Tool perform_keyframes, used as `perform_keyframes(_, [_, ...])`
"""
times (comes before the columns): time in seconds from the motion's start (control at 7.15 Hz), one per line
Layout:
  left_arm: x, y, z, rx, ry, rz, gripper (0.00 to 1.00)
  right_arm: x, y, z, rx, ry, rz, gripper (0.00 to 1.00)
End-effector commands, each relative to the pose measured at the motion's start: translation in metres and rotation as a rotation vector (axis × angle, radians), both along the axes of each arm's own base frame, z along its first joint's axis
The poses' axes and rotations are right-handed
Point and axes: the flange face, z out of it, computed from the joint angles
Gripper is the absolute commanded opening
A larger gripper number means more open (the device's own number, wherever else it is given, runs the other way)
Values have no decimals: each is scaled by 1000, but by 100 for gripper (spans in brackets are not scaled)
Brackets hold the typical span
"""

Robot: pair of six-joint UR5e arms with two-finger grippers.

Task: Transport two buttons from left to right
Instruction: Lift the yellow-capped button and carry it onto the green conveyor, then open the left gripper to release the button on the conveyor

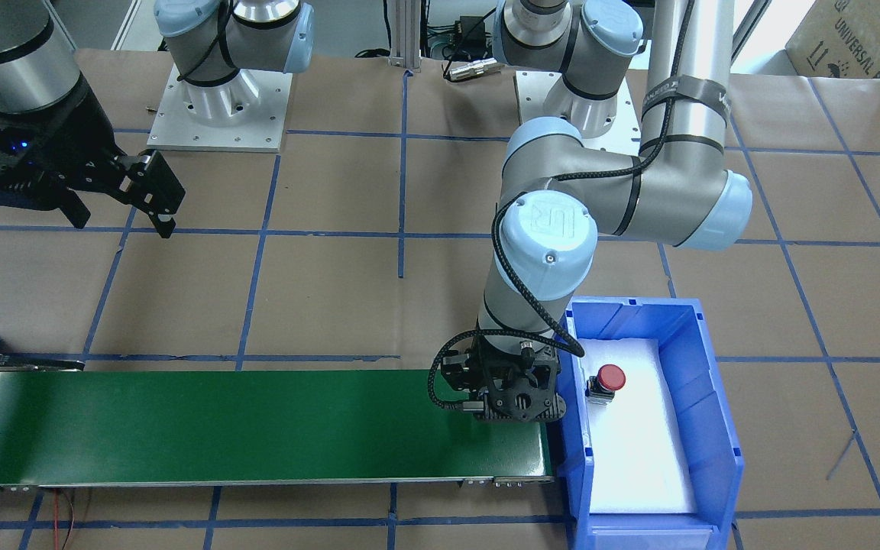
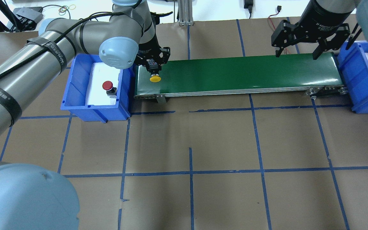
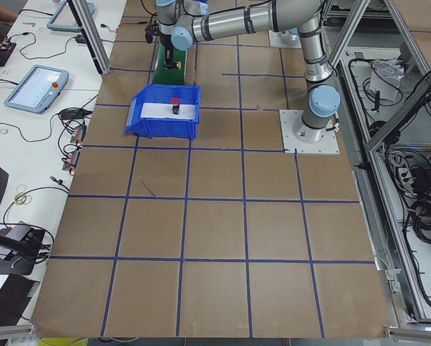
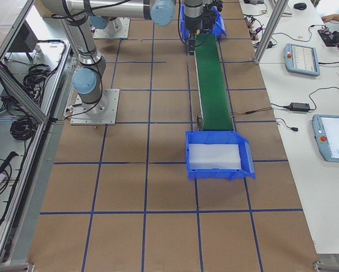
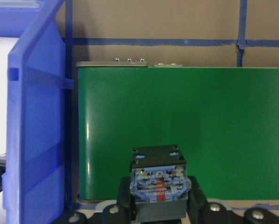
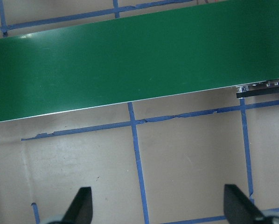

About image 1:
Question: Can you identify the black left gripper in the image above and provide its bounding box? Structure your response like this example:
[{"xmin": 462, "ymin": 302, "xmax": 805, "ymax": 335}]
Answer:
[{"xmin": 441, "ymin": 340, "xmax": 566, "ymax": 422}]

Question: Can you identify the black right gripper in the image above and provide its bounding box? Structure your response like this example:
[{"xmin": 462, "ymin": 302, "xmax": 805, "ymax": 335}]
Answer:
[{"xmin": 0, "ymin": 77, "xmax": 186, "ymax": 239}]

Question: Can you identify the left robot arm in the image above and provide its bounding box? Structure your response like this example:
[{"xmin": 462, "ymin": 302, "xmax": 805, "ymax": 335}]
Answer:
[{"xmin": 426, "ymin": 1, "xmax": 753, "ymax": 422}]

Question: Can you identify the white foam pad bin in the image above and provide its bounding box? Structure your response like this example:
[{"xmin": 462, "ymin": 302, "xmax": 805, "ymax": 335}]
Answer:
[{"xmin": 580, "ymin": 338, "xmax": 697, "ymax": 514}]

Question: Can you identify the green conveyor belt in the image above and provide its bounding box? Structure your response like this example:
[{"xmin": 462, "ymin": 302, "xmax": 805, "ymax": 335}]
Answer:
[{"xmin": 0, "ymin": 369, "xmax": 553, "ymax": 490}]

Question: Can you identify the cardboard box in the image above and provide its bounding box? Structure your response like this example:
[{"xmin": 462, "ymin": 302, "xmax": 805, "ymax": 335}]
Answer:
[{"xmin": 785, "ymin": 1, "xmax": 880, "ymax": 78}]

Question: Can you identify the red push button switch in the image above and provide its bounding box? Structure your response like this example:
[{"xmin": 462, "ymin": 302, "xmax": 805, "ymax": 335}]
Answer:
[{"xmin": 584, "ymin": 364, "xmax": 626, "ymax": 405}]

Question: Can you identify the aluminium frame post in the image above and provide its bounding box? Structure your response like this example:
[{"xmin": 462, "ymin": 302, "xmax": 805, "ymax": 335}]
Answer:
[{"xmin": 387, "ymin": 1, "xmax": 425, "ymax": 73}]

